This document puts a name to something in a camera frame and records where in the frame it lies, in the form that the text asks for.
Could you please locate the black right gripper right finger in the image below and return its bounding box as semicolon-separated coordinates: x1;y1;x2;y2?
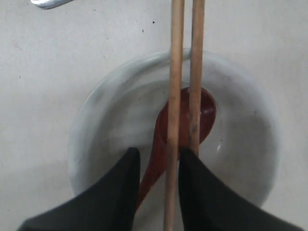
179;148;301;231

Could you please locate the speckled white ceramic bowl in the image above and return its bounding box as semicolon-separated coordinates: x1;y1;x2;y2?
68;51;282;206

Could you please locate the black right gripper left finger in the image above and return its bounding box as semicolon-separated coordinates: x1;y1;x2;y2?
19;147;141;231

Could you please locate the brown wooden chopstick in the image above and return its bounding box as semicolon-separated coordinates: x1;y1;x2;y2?
189;0;205;155
163;0;185;231

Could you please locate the dark red wooden spoon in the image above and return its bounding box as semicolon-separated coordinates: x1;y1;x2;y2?
136;88;216;209

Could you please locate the silver metal fork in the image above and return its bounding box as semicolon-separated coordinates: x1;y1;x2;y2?
30;0;72;10

